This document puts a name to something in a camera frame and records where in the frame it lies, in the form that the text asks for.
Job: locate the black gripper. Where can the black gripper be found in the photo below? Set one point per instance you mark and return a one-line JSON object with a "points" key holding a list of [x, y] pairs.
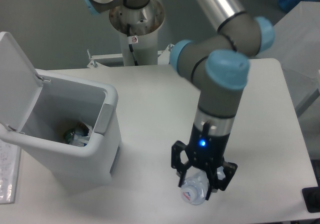
{"points": [[204, 152]]}

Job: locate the clear plastic water bottle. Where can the clear plastic water bottle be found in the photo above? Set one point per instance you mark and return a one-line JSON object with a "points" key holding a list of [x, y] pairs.
{"points": [[195, 187]]}

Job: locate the clear plastic wrapper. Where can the clear plastic wrapper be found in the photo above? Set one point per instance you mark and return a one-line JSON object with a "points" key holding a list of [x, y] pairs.
{"points": [[81, 134]]}

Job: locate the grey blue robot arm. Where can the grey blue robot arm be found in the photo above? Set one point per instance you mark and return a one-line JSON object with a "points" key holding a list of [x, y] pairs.
{"points": [[218, 67]]}

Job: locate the trash pile inside can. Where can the trash pile inside can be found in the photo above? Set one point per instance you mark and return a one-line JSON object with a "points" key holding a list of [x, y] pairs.
{"points": [[67, 135]]}

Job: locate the white trash can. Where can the white trash can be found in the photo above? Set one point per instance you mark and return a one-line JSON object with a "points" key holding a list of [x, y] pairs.
{"points": [[67, 124]]}

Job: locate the white trash can lid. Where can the white trash can lid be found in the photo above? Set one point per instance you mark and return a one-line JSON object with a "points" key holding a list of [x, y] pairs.
{"points": [[20, 84]]}

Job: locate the black device at edge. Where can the black device at edge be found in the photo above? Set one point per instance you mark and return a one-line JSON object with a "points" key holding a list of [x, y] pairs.
{"points": [[311, 197]]}

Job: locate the grey covered box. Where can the grey covered box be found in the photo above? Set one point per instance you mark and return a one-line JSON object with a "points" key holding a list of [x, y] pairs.
{"points": [[296, 47]]}

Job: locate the laminated paper sheet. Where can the laminated paper sheet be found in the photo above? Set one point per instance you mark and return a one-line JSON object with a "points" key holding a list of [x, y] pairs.
{"points": [[9, 171]]}

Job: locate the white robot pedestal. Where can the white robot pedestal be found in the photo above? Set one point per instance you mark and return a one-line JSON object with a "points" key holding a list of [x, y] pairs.
{"points": [[138, 32]]}

